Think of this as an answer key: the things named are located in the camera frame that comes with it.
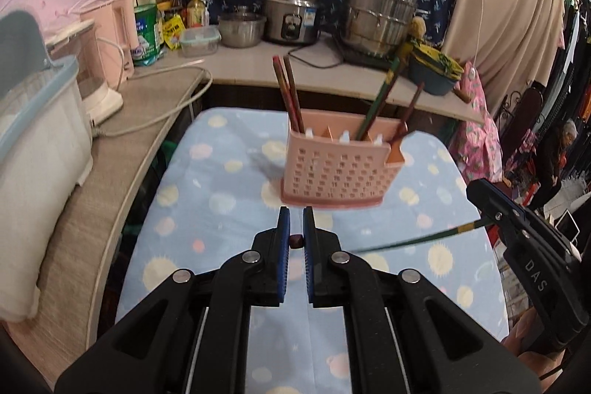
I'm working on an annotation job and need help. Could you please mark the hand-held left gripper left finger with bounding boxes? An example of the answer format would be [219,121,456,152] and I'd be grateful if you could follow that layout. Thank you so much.
[54,206,291,394]

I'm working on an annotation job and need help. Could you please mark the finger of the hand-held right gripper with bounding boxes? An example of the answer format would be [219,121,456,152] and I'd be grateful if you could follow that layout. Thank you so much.
[465,178,533,248]

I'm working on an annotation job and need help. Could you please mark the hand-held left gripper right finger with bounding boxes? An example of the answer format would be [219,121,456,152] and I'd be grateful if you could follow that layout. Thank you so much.
[302,206,543,394]

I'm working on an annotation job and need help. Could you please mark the green chopstick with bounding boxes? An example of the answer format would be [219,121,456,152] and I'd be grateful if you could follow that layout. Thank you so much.
[348,219,488,254]
[358,55,402,142]

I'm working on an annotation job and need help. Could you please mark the pink perforated utensil holder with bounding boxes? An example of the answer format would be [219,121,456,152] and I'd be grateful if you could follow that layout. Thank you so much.
[279,123,407,209]

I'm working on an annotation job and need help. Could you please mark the red chopstick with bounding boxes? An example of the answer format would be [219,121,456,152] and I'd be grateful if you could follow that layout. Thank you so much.
[272,55,301,134]

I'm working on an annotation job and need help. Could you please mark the person's right hand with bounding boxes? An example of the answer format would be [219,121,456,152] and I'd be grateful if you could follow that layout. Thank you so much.
[502,320,566,371]

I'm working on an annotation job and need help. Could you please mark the pink floral cloth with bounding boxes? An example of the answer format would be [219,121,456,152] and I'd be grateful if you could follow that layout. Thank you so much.
[450,62,504,183]

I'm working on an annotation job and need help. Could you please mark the brown wooden utensil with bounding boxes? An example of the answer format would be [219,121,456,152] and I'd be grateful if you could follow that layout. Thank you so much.
[387,81,426,165]

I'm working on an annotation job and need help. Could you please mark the blue bowl with yellow lid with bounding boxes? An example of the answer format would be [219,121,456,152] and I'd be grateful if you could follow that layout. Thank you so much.
[409,43,465,96]

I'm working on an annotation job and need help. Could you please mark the beige curtain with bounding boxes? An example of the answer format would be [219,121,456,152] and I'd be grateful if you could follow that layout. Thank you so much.
[420,0,573,118]

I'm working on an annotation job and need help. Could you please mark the stacked steel steamer pot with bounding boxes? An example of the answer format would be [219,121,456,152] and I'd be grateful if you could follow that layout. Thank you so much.
[339,0,419,59]

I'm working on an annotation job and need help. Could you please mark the clear food container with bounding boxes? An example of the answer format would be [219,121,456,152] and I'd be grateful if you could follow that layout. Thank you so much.
[179,26,221,57]

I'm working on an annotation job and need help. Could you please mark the steel pot with lid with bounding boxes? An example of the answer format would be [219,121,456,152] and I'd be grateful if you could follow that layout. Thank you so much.
[217,6,267,49]

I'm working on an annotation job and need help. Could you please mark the steel rice cooker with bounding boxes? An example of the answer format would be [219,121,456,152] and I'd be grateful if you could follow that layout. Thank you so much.
[263,0,322,46]

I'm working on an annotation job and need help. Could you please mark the yellow snack packet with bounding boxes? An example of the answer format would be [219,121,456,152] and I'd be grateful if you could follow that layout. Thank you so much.
[161,14,188,51]

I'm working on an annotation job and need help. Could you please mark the yellow pump bottle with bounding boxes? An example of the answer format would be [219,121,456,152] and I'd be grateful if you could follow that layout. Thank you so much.
[187,0,206,28]

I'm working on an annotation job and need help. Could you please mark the green tin can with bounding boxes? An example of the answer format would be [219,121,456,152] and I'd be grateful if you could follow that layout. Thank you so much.
[133,3,162,67]

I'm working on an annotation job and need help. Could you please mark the pink and white appliance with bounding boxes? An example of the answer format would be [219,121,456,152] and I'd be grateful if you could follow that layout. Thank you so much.
[46,19,124,125]

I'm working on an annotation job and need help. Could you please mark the white bin with blue lid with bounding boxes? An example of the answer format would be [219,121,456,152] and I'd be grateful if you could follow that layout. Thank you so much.
[0,8,95,323]

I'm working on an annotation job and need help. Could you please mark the pink electric kettle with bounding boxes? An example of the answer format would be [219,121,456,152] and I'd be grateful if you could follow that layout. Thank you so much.
[81,0,139,91]

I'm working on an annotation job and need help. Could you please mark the white power cable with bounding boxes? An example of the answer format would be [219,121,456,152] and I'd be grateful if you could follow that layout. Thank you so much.
[91,64,213,139]

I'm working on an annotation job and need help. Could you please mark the black power cable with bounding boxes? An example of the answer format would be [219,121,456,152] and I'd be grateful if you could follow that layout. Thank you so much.
[288,45,345,70]

